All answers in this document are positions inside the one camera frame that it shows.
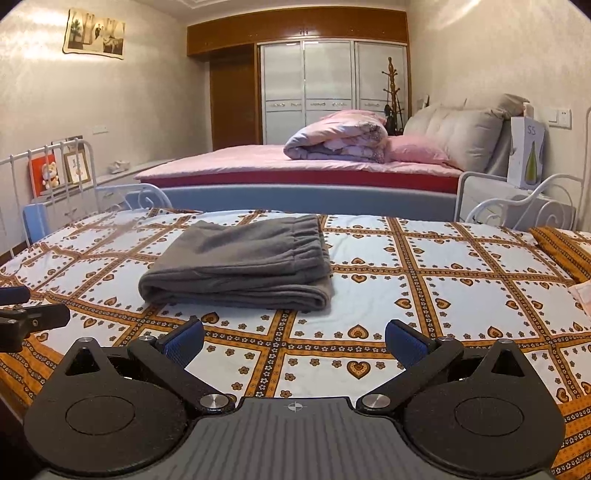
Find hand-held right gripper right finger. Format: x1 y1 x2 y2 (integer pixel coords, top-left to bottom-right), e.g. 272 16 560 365
355 318 529 415

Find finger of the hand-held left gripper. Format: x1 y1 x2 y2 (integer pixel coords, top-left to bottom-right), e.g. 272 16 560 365
0 286 31 306
0 302 71 352

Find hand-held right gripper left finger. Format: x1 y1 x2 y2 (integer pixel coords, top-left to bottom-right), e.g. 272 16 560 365
62 318 236 415

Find grey pants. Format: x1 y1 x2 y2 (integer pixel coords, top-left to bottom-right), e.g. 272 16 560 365
139 215 335 312

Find blue board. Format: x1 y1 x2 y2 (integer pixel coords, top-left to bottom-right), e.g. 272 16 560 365
22 203 49 245

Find heart-patterned bed sheet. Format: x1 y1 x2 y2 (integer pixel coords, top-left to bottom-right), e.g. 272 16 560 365
0 208 591 480

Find white low cabinet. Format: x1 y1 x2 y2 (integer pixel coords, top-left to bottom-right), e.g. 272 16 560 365
28 157 176 232

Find white nightstand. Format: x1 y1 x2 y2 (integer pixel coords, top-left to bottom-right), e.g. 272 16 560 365
462 175 578 227

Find orange patterned pillow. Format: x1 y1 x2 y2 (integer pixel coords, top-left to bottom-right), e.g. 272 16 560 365
529 225 591 284

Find pink pillow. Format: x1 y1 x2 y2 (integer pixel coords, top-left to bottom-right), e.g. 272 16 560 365
385 135 455 168

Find double bed with pink sheet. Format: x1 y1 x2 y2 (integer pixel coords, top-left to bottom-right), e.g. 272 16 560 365
124 143 467 222

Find folded pink quilt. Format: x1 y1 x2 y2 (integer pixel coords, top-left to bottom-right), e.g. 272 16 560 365
283 109 389 163

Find beige padded headboard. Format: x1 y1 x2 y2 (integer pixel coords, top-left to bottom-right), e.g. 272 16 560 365
403 93 532 178

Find white box with green print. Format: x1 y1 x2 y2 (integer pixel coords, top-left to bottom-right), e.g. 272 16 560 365
508 104 546 190

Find brown wooden door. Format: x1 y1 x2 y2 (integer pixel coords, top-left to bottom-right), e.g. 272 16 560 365
209 48 259 151

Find wooden coat rack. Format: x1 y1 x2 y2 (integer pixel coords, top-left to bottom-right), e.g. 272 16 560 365
381 56 409 134

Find white wardrobe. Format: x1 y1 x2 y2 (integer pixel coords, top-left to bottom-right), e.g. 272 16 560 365
257 39 411 146

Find brown overhead cabinet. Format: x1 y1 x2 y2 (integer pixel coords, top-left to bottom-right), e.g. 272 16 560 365
186 7 411 58

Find small picture frame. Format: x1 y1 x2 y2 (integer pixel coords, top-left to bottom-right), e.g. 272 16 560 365
63 148 90 185

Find white metal bed frame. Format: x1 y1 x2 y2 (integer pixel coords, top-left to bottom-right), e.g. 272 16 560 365
0 106 591 259

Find wall photo print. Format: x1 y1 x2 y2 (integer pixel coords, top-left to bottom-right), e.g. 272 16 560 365
62 7 126 60

